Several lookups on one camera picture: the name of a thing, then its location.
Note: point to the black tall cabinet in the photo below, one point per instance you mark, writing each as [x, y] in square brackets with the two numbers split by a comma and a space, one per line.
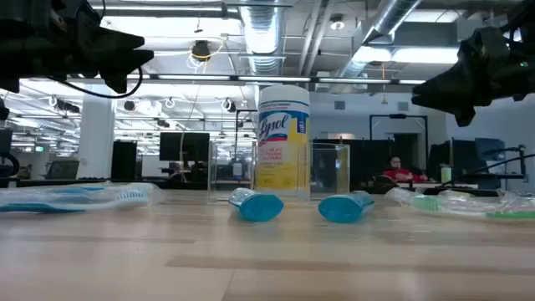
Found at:
[124, 161]

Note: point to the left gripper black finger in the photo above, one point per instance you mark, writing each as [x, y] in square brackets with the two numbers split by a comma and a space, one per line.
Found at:
[121, 75]
[121, 46]

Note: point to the Lysol wipes canister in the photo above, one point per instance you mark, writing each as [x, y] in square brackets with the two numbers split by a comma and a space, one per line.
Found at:
[284, 159]

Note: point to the smooth silver ventilation duct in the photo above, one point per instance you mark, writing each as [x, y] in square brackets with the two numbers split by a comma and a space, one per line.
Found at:
[376, 29]

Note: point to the person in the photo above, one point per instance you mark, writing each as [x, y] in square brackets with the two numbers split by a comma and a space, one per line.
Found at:
[401, 172]

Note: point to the black ceiling device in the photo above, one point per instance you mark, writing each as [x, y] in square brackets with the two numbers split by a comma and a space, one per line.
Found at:
[201, 50]

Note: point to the dark desk monitor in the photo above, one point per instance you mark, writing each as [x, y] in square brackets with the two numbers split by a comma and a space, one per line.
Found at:
[460, 156]

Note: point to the green cup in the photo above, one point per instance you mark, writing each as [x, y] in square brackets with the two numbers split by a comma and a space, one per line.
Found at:
[446, 174]

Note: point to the black background monitor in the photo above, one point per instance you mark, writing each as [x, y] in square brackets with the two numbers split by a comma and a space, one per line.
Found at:
[184, 146]

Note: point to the black boom stand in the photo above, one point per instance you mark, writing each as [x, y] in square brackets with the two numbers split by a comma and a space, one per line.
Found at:
[521, 163]

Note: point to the clear acrylic organizer box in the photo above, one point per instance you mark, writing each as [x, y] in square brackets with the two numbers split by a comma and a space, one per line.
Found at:
[330, 175]

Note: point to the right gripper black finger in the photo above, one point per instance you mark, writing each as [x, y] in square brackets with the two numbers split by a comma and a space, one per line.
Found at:
[464, 117]
[472, 83]

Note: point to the long linear ceiling light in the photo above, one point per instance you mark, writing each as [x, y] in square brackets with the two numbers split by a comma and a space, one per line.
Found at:
[271, 78]

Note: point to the black background rig frame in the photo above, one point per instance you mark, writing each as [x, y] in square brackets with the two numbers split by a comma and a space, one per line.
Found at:
[397, 115]

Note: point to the green toothbrush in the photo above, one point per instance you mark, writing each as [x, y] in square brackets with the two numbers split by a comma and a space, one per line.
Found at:
[424, 203]

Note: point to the white square column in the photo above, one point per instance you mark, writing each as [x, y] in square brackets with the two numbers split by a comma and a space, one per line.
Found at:
[96, 134]

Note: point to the ribbed silver ventilation duct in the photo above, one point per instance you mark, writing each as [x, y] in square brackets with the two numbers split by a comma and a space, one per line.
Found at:
[263, 29]

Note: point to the round ceiling fixture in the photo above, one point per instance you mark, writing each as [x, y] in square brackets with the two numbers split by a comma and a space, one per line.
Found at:
[337, 23]

